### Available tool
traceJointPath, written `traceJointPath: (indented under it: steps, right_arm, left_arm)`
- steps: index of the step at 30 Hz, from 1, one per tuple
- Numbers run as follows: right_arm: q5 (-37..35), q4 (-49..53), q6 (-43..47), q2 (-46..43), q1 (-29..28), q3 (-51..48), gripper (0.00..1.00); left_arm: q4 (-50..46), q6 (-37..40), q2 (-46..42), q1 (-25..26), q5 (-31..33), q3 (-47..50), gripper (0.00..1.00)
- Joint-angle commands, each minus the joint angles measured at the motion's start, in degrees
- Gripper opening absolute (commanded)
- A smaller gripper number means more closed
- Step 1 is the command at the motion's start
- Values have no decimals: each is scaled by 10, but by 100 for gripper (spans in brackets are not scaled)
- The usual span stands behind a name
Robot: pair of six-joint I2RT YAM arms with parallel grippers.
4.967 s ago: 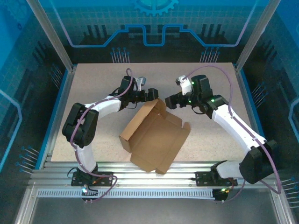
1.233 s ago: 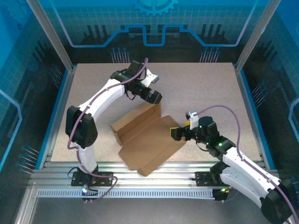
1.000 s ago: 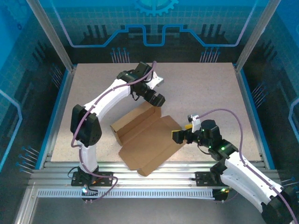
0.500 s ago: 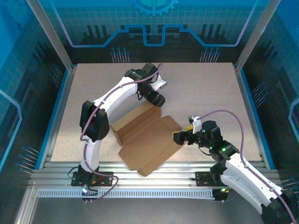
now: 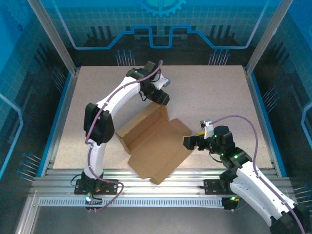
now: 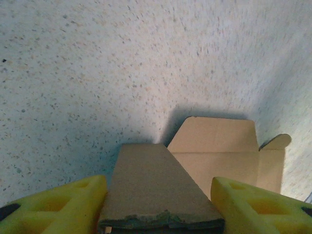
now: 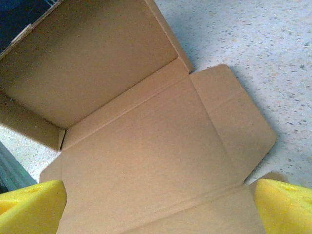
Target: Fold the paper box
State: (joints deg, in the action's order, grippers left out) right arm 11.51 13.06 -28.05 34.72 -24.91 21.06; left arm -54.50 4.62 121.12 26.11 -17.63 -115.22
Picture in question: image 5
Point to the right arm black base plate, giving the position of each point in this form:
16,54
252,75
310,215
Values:
210,187

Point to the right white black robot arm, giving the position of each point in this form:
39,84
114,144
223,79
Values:
258,192

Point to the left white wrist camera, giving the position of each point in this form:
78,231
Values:
163,81

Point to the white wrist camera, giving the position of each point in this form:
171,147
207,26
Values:
208,128
163,81

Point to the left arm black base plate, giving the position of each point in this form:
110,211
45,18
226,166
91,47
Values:
111,188

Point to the grey metal bottom plate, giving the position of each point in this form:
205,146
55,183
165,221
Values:
156,221

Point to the aluminium frame post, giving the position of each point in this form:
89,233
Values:
57,41
264,41

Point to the aluminium table side rail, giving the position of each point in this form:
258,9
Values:
65,109
258,109

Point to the brown cardboard box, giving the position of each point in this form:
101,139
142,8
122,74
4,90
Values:
156,146

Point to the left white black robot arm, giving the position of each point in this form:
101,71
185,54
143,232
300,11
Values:
122,91

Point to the black connector board with LED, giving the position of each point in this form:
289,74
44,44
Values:
90,207
230,206

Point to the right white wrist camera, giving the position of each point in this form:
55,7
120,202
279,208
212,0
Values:
208,128

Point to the blue table side trim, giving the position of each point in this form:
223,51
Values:
61,109
262,109

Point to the aluminium mounting rail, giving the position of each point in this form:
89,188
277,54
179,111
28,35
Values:
136,189

